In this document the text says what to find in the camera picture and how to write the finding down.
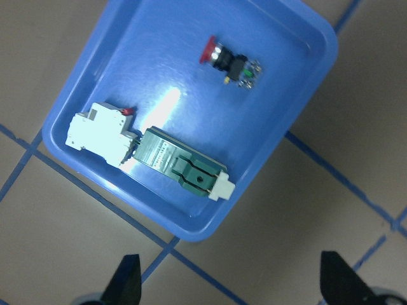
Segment red emergency stop button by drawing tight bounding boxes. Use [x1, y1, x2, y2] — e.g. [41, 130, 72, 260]
[199, 36, 262, 90]

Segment white circuit breaker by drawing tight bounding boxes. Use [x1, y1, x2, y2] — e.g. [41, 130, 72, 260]
[66, 102, 137, 168]

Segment green terminal block module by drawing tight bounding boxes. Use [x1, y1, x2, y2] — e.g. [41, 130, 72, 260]
[134, 126, 235, 201]

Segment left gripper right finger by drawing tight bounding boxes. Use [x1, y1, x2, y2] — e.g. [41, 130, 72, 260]
[319, 251, 376, 305]

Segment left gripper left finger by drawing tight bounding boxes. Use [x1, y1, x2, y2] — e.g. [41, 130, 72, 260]
[100, 254, 141, 304]

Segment blue plastic tray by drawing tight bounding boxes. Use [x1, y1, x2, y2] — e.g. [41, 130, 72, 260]
[42, 1, 338, 241]

